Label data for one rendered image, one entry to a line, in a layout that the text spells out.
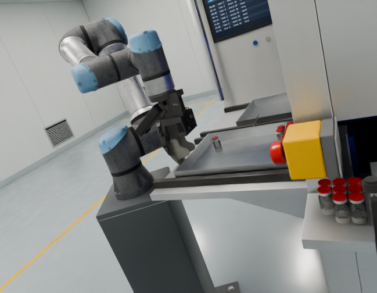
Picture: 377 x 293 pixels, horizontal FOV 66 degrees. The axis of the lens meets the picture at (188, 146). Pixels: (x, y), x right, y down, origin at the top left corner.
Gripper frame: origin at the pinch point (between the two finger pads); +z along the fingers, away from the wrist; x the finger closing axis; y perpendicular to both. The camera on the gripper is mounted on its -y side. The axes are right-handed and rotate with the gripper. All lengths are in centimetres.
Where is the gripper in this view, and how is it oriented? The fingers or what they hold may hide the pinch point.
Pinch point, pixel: (179, 161)
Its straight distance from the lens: 82.6
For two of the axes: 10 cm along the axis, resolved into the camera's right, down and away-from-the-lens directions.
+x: 4.1, -4.3, 8.1
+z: 3.0, 9.0, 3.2
